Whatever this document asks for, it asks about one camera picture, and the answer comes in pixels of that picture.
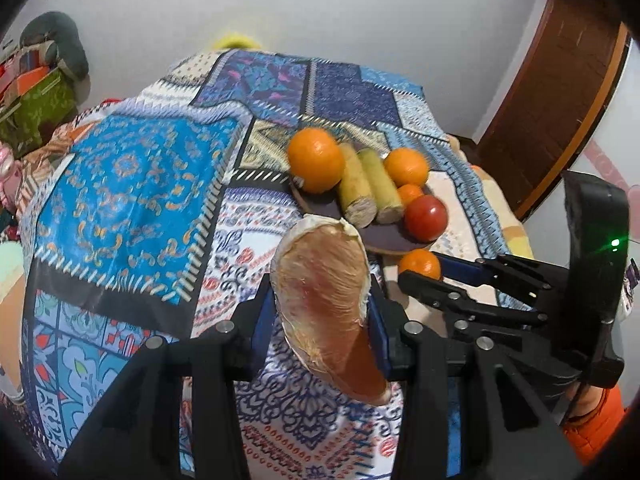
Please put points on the green storage box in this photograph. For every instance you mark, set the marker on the green storage box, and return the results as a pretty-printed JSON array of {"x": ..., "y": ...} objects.
[{"x": 35, "y": 107}]

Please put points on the grey bolster pillow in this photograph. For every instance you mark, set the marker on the grey bolster pillow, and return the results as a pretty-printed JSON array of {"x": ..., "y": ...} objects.
[{"x": 55, "y": 40}]

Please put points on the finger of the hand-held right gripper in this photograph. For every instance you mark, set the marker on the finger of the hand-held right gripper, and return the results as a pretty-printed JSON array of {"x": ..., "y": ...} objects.
[
  {"x": 430, "y": 290},
  {"x": 465, "y": 270}
]

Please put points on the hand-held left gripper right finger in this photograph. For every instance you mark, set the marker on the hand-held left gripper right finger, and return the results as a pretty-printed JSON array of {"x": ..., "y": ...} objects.
[{"x": 377, "y": 335}]

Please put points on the orange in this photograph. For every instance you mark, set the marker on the orange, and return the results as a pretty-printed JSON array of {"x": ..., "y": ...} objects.
[
  {"x": 406, "y": 166},
  {"x": 315, "y": 160}
]

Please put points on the yellow corn cob piece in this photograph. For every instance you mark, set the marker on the yellow corn cob piece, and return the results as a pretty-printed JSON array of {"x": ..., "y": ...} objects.
[
  {"x": 384, "y": 192},
  {"x": 356, "y": 192}
]

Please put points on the red tomato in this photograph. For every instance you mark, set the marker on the red tomato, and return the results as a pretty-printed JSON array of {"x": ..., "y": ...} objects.
[{"x": 426, "y": 217}]

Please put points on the brown wooden door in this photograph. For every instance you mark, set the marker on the brown wooden door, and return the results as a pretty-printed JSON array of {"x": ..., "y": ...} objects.
[{"x": 565, "y": 100}]

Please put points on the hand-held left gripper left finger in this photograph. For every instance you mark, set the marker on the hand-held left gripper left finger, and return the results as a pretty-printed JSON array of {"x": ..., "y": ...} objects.
[{"x": 265, "y": 320}]

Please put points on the small tangerine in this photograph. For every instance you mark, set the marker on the small tangerine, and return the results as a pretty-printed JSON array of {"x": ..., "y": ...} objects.
[
  {"x": 410, "y": 193},
  {"x": 420, "y": 264}
]

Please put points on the blue patchwork blanket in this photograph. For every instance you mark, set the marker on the blue patchwork blanket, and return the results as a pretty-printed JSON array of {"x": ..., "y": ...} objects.
[{"x": 125, "y": 185}]

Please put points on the white heart-print wardrobe door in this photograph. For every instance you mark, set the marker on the white heart-print wardrobe door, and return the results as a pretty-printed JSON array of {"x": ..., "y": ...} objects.
[{"x": 610, "y": 160}]

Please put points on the person's right forearm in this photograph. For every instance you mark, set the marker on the person's right forearm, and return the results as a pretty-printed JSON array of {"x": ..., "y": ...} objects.
[{"x": 595, "y": 430}]

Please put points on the orange cardboard box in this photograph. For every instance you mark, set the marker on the orange cardboard box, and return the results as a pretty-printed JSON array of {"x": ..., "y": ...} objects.
[{"x": 25, "y": 77}]

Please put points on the orange striped cloth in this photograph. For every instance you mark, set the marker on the orange striped cloth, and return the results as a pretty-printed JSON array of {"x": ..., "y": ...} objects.
[{"x": 60, "y": 135}]

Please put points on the pink llama toy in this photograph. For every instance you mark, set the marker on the pink llama toy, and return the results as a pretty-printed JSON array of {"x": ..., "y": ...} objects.
[{"x": 7, "y": 167}]

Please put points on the peeled pomelo segment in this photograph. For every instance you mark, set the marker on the peeled pomelo segment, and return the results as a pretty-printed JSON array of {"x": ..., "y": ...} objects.
[{"x": 325, "y": 300}]

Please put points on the dark purple plate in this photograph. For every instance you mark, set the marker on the dark purple plate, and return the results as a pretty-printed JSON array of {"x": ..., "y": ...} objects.
[{"x": 380, "y": 240}]

